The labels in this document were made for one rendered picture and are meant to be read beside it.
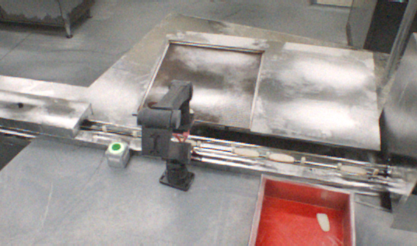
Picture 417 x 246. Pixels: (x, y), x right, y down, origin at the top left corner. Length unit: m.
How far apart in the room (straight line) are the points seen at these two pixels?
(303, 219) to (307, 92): 0.62
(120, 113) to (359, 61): 1.17
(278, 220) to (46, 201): 0.85
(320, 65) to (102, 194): 1.15
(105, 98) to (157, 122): 0.93
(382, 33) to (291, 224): 2.03
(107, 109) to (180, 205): 0.66
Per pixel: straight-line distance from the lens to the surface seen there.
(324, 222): 1.41
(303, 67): 1.88
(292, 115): 1.67
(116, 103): 1.87
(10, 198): 1.60
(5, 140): 1.93
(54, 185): 1.58
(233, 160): 1.50
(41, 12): 4.28
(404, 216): 1.45
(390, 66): 2.20
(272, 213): 1.41
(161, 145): 1.03
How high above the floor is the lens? 1.96
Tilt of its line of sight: 41 degrees down
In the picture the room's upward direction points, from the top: straight up
